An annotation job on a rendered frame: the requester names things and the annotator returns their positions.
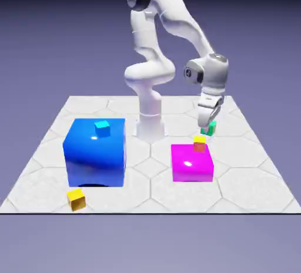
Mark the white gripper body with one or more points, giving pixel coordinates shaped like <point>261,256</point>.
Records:
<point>207,111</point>

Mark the small green cube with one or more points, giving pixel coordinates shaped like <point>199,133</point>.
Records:
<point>210,130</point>

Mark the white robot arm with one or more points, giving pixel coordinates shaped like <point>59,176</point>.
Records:
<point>150,66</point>

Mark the small yellow cube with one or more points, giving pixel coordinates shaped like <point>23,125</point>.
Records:
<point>76,199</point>
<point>200,144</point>

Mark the small cyan cube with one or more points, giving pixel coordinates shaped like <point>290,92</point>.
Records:
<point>102,128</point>

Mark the large magenta box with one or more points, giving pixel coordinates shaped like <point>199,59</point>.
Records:
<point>191,163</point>

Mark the large blue box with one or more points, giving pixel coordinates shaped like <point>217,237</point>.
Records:
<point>94,155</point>

